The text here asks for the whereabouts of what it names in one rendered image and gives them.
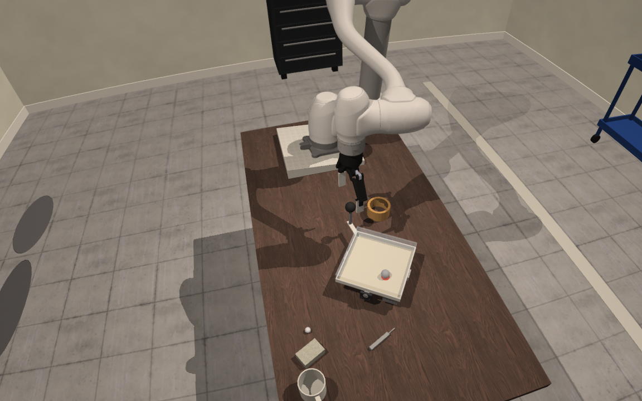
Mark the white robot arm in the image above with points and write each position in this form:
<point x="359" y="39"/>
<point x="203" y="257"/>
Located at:
<point x="340" y="123"/>

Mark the white mug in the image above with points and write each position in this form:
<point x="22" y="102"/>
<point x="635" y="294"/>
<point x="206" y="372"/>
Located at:
<point x="311" y="381"/>

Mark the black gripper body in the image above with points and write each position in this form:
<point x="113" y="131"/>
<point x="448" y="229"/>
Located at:
<point x="351" y="162"/>

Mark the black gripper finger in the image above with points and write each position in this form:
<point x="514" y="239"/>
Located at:
<point x="360" y="190"/>
<point x="341" y="173"/>

